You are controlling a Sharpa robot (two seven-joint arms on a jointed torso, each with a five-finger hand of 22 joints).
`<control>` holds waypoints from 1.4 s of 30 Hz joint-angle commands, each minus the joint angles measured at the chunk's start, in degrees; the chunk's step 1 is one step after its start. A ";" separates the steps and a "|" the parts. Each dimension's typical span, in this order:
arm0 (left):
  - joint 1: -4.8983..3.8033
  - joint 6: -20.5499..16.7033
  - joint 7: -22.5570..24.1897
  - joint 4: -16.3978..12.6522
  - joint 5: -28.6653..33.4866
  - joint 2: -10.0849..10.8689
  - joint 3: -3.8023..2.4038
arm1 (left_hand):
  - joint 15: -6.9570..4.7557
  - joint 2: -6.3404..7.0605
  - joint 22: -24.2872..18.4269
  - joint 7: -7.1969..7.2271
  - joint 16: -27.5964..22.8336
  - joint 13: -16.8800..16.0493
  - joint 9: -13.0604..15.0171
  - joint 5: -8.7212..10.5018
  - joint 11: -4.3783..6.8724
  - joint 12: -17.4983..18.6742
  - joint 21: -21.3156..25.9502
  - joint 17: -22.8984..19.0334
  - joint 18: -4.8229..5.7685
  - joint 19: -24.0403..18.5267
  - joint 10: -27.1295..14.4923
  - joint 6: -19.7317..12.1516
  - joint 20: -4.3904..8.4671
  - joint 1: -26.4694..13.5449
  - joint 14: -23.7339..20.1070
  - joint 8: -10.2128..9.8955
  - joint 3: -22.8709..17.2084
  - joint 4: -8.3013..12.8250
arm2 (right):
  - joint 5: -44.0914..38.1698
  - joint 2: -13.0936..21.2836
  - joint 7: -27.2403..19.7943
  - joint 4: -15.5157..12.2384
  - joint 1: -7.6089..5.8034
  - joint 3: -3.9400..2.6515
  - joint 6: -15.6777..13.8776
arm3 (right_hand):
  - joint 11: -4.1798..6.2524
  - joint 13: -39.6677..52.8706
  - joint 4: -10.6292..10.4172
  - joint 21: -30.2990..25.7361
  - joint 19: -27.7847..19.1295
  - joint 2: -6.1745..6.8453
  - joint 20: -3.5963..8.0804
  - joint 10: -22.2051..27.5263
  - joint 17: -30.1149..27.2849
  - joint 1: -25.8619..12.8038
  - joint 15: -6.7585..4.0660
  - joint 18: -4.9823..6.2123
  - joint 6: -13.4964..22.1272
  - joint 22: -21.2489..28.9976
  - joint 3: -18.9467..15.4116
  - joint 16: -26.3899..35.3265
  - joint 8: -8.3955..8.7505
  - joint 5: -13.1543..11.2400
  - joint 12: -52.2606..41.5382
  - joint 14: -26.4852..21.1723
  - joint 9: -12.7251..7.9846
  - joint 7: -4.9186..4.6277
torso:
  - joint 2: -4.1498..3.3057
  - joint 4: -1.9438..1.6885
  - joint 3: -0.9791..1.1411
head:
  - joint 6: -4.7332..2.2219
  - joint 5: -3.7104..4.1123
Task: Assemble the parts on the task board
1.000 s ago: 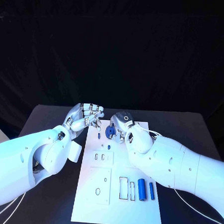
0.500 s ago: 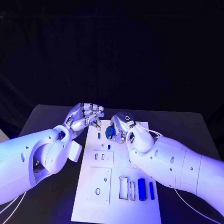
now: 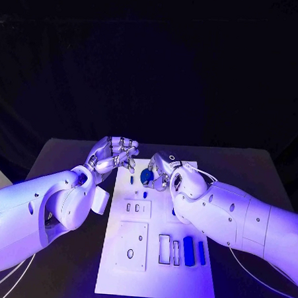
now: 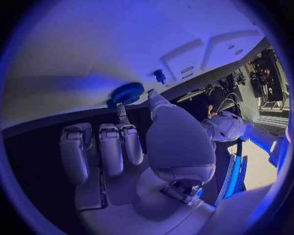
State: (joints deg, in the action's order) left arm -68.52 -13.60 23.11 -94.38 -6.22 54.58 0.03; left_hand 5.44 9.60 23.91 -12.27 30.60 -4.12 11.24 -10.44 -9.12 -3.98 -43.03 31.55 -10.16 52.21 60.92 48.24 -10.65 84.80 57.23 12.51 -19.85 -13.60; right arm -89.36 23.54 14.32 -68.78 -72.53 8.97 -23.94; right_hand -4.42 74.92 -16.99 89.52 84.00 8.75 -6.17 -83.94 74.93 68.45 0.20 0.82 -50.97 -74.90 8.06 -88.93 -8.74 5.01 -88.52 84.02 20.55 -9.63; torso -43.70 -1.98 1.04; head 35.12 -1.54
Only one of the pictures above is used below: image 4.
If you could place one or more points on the blue gear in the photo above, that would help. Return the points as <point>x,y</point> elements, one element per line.
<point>128,92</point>

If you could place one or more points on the blue peg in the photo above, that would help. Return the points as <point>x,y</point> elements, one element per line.
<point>158,74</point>

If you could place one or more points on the white task board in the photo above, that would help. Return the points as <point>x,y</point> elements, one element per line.
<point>91,45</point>

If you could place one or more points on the glowing light bar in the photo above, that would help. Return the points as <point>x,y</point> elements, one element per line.
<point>235,176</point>

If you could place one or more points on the dark equipment rack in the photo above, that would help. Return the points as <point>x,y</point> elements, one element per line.
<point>267,77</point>

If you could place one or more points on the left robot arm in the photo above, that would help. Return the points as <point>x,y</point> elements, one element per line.
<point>224,127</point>

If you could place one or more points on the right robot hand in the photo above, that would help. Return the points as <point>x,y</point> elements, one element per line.
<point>179,146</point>

